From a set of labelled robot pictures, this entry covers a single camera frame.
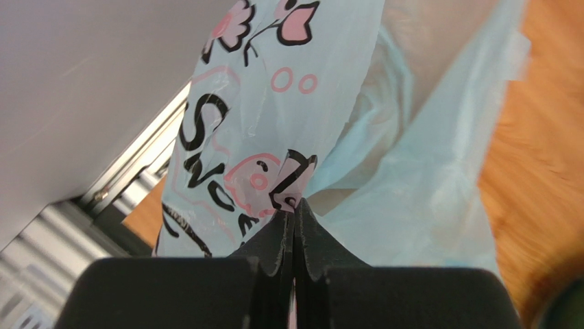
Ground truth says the light blue printed plastic bag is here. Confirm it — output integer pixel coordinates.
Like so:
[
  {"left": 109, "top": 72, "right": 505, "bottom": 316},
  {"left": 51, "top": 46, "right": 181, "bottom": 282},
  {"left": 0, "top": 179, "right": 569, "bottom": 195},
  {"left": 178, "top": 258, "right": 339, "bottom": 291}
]
[{"left": 153, "top": 1, "right": 530, "bottom": 272}]

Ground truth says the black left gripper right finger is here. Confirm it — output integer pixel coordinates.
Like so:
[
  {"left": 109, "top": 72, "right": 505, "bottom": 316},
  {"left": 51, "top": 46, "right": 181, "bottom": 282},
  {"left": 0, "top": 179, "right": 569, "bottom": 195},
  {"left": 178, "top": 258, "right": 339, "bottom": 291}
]
[{"left": 294, "top": 201, "right": 521, "bottom": 328}]

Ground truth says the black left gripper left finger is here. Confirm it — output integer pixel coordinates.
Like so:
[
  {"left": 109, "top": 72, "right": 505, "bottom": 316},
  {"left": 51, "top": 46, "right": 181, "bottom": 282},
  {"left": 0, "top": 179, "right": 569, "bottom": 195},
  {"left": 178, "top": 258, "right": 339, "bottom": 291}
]
[{"left": 56, "top": 212, "right": 293, "bottom": 328}]

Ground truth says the aluminium frame rail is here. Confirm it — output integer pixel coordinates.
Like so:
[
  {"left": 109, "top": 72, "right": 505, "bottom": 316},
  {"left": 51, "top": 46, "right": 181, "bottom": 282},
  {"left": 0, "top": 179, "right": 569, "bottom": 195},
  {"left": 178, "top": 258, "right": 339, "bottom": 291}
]
[{"left": 1, "top": 87, "right": 189, "bottom": 328}]

